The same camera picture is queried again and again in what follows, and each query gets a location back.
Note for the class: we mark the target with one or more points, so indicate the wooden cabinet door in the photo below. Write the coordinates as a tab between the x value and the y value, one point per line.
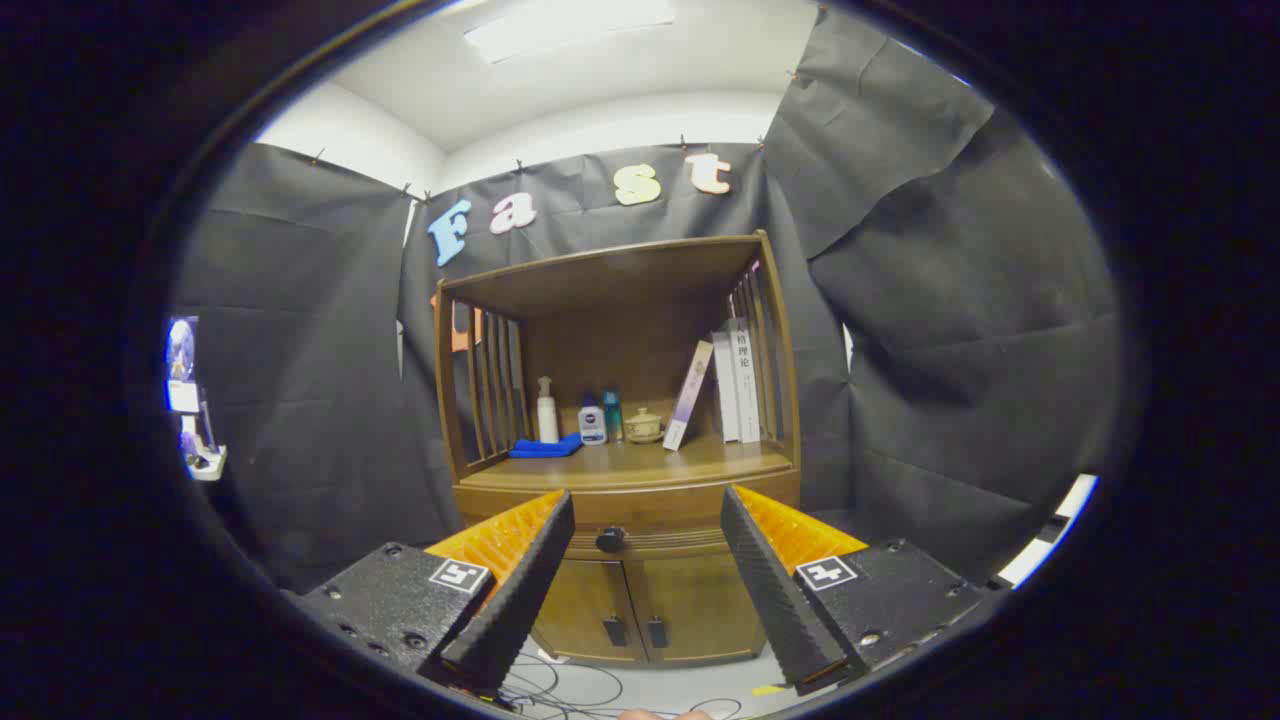
705	610
580	610

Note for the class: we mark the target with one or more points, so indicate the teal bottle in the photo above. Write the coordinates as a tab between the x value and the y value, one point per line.
613	415

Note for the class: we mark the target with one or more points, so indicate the blue folded cloth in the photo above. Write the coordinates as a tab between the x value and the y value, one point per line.
545	447

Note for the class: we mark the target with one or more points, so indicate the wooden cabinet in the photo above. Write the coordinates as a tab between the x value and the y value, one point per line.
640	290

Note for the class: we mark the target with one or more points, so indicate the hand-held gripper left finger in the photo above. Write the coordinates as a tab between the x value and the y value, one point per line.
520	590

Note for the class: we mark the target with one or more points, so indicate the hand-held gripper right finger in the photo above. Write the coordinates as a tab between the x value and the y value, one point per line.
775	590

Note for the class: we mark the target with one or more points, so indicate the wooden countertop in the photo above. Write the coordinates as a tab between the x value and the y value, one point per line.
690	460

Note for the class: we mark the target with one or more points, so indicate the white pump bottle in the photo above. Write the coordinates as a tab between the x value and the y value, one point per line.
547	415

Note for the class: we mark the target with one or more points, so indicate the beige lidded teacup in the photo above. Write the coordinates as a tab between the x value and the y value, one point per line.
643	425

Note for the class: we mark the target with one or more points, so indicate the wooden drawer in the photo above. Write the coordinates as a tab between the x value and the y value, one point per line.
660	510

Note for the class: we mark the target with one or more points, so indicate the purple and white book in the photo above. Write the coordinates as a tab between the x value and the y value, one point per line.
688	395

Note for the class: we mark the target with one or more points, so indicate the black drawer knob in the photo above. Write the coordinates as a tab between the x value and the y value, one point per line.
610	540

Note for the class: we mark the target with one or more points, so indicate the white bottle with blue cap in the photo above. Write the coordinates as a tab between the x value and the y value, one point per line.
592	425

